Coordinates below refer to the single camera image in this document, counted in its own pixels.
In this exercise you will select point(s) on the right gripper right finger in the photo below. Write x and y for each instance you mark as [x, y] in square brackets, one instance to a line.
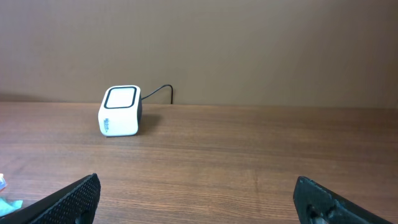
[315, 203]

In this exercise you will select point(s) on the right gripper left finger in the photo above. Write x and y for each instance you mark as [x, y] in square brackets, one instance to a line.
[73, 204]

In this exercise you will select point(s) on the teal wrapper packet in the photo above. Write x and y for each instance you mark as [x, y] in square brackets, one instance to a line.
[8, 207]

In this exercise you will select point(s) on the red white tissue pack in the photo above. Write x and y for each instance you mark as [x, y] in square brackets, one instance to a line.
[3, 183]

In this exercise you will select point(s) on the white barcode scanner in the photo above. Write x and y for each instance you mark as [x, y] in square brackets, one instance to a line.
[120, 111]

